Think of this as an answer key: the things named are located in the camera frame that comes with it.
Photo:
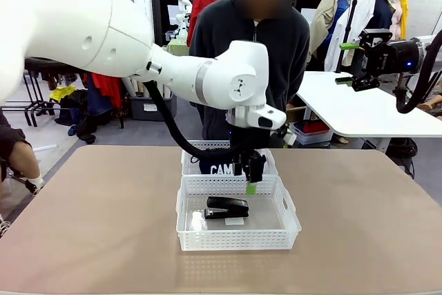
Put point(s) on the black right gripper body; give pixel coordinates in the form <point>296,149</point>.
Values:
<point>397,57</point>

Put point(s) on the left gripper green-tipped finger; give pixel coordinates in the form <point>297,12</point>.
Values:
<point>238,167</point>
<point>255,170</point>

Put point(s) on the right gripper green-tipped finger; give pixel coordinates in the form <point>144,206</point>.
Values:
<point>371,36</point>
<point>366,82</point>

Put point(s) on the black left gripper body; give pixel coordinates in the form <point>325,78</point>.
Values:
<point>247,139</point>

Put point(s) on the navy Campus pencil case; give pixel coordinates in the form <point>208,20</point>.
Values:
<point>221,170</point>

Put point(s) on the black stapler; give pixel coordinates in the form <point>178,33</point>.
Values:
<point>226,208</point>

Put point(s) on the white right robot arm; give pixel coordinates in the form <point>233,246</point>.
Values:
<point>430,51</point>

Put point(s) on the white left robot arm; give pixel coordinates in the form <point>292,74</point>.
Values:
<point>103,32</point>

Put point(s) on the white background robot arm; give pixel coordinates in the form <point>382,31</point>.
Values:
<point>182,15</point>

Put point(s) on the small white perforated basket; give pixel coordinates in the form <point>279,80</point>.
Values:
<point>271,165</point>

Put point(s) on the white lab coat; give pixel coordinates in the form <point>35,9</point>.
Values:
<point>364,15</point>

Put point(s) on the white background table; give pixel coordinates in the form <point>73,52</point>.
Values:
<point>355,108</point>

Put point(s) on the white rectangular sticker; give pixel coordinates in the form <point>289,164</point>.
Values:
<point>235,221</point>

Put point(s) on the clear box with red contents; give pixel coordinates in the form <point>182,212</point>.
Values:
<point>312,131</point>

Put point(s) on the large white perforated basket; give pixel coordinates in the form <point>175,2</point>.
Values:
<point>238,238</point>

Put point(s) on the black bag under table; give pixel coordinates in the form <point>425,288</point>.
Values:
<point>402,150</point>

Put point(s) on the person in dark fleece jacket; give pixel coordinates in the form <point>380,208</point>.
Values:
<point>286,43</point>

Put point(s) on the grey storage bin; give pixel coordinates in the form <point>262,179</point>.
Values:
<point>145,108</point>

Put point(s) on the rolled paper tubes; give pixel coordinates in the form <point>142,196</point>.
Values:
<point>133,86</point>

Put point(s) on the person in red hoodie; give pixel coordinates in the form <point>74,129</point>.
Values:
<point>207,1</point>

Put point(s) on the red hanging garment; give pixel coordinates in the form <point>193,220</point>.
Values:
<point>107,91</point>

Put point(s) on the yellow garment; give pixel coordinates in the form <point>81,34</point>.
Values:
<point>62,93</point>

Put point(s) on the seated person in black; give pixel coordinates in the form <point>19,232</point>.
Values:
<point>17,157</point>

